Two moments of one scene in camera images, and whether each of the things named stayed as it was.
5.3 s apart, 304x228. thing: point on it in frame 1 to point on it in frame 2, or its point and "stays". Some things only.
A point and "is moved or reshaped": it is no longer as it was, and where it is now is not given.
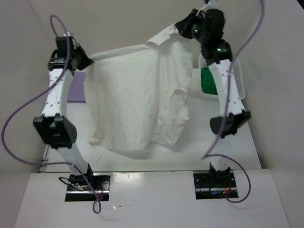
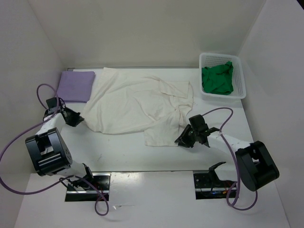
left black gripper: x=88 y=61 to x=77 y=118
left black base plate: x=79 y=190 stays
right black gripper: x=183 y=26 to x=183 y=139
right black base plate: x=214 y=185 stays
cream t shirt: x=137 y=95 is moved or reshaped
